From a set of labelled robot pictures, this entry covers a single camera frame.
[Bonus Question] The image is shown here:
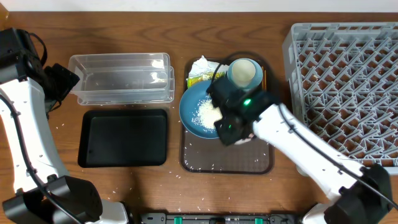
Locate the wooden chopstick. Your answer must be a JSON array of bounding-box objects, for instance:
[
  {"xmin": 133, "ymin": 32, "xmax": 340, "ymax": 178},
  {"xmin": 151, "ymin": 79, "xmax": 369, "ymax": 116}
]
[{"xmin": 262, "ymin": 70, "xmax": 267, "ymax": 90}]

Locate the pink cup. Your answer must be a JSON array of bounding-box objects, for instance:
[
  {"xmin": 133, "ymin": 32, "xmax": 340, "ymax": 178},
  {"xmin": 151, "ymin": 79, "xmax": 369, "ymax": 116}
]
[{"xmin": 234, "ymin": 138, "xmax": 252, "ymax": 145}]

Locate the white cup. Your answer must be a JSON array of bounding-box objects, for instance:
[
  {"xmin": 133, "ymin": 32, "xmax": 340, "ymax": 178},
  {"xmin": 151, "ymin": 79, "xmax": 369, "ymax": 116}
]
[{"xmin": 232, "ymin": 59, "xmax": 256, "ymax": 88}]

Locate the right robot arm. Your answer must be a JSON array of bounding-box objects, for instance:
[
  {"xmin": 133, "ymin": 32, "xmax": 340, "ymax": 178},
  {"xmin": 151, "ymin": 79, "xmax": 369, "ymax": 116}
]
[{"xmin": 206, "ymin": 77, "xmax": 397, "ymax": 223}]

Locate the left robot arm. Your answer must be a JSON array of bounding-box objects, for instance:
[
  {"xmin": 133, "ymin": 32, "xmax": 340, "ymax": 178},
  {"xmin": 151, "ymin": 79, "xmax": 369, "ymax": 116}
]
[{"xmin": 1, "ymin": 28, "xmax": 130, "ymax": 223}]

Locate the grey dishwasher rack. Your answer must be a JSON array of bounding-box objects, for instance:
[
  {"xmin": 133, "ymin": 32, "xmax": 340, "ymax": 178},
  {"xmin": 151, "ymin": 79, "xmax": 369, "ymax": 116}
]
[{"xmin": 282, "ymin": 22, "xmax": 397, "ymax": 175}]

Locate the pile of white rice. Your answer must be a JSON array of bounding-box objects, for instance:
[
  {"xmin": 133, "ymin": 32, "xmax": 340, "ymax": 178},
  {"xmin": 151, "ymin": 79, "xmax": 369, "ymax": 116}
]
[{"xmin": 192, "ymin": 99, "xmax": 222, "ymax": 131}]

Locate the dark blue plate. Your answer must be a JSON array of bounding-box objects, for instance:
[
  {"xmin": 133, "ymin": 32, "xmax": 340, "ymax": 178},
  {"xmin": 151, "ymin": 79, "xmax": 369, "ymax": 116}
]
[{"xmin": 179, "ymin": 80, "xmax": 218, "ymax": 139}]

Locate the crumpled white green wrapper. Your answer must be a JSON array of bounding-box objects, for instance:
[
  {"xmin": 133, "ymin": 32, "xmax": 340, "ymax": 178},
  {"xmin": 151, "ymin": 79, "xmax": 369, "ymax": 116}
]
[{"xmin": 187, "ymin": 55, "xmax": 220, "ymax": 88}]

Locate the brown serving tray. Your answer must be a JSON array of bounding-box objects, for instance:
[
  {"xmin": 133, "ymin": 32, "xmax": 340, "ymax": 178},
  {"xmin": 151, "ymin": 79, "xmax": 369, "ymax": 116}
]
[{"xmin": 179, "ymin": 57, "xmax": 275, "ymax": 175}]

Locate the clear plastic bin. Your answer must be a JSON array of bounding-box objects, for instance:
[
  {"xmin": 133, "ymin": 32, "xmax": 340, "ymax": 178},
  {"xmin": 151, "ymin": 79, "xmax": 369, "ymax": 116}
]
[{"xmin": 68, "ymin": 53, "xmax": 175, "ymax": 106}]

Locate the black tray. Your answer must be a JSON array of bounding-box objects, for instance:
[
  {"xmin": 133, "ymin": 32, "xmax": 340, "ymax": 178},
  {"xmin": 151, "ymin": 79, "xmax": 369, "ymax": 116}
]
[{"xmin": 78, "ymin": 109, "xmax": 168, "ymax": 168}]

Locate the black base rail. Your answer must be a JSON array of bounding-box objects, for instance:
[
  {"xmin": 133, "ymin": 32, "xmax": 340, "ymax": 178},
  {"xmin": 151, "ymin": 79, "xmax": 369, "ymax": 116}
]
[{"xmin": 137, "ymin": 213, "xmax": 300, "ymax": 224}]

